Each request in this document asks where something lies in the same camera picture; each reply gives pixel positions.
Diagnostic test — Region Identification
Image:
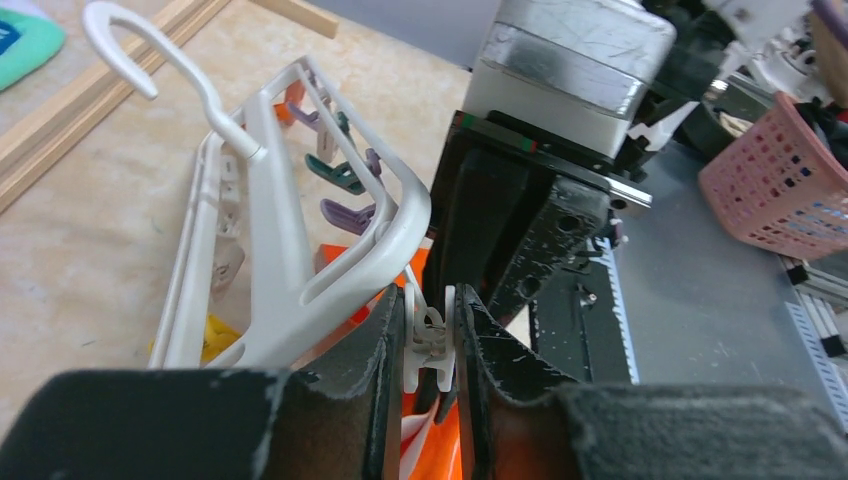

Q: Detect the yellow clothes peg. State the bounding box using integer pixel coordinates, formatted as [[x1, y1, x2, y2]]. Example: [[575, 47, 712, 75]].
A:
[[146, 312, 242, 369]]

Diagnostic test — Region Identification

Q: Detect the purple clothes peg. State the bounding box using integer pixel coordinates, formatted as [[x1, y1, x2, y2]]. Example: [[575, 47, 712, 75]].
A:
[[320, 199, 376, 235], [283, 85, 322, 132]]

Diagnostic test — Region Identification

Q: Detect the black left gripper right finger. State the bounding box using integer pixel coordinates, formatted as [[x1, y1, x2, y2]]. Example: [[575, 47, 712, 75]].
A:
[[454, 285, 847, 479]]

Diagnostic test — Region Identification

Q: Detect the teal clothes peg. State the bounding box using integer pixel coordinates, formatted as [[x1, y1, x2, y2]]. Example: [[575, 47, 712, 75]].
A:
[[304, 111, 365, 195]]

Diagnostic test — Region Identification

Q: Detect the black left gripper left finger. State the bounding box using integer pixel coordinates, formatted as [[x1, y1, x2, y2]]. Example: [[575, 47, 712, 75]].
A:
[[1, 286, 404, 479]]

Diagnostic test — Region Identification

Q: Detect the orange underwear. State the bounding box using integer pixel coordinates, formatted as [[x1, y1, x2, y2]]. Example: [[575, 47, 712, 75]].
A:
[[314, 244, 462, 479]]

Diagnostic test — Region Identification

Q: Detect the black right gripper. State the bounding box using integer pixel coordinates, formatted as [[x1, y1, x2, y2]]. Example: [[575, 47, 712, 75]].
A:
[[422, 110, 653, 326]]

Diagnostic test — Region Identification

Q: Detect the white multi-clip hanger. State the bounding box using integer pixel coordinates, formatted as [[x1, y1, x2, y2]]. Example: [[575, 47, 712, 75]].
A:
[[82, 1, 431, 369]]

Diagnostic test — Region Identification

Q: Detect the pink plastic basket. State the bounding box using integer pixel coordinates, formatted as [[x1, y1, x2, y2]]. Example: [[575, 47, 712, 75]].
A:
[[698, 92, 847, 260]]

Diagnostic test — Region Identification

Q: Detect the white corner clothes peg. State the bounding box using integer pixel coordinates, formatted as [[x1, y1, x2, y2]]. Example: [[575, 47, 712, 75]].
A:
[[403, 277, 456, 394]]

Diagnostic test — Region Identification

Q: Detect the green blue patterned sock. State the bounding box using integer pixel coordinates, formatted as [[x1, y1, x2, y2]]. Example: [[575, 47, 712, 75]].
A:
[[1, 1, 66, 91]]

